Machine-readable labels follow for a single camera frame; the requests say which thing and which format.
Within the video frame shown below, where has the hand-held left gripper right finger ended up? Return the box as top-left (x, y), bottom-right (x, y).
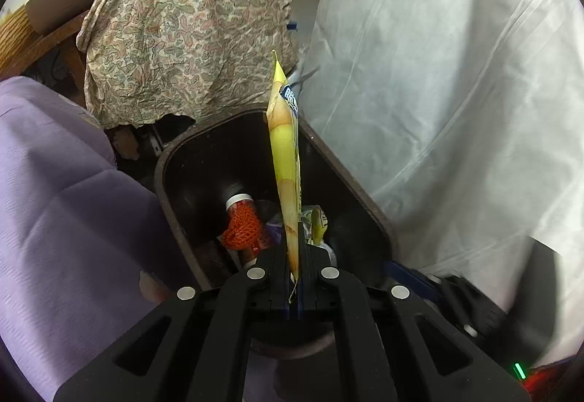
top-left (296, 242), bottom-right (532, 402)

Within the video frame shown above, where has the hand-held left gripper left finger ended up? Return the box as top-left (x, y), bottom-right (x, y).
top-left (54, 242), bottom-right (293, 402)

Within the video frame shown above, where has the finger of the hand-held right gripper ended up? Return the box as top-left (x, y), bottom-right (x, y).
top-left (385, 260), bottom-right (457, 307)

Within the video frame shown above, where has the orange knitted net sleeve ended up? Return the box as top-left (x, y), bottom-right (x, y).
top-left (222, 193), bottom-right (262, 251)

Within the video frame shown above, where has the purple snack packet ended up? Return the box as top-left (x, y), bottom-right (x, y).
top-left (260, 220), bottom-right (286, 245)

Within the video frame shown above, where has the yellow snack packet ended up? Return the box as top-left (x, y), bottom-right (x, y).
top-left (267, 50), bottom-right (304, 282)

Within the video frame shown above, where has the dark brown trash bin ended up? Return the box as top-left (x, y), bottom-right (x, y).
top-left (154, 108), bottom-right (397, 359)

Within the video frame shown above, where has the purple floral tablecloth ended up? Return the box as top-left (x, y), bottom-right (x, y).
top-left (0, 76), bottom-right (284, 402)

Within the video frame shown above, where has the white cloth cover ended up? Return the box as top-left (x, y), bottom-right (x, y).
top-left (299, 0), bottom-right (580, 362)

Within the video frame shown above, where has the paisley patterned cloth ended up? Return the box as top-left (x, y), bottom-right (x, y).
top-left (77, 0), bottom-right (297, 129)

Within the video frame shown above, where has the wicker basket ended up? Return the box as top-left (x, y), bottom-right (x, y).
top-left (0, 12), bottom-right (39, 70)

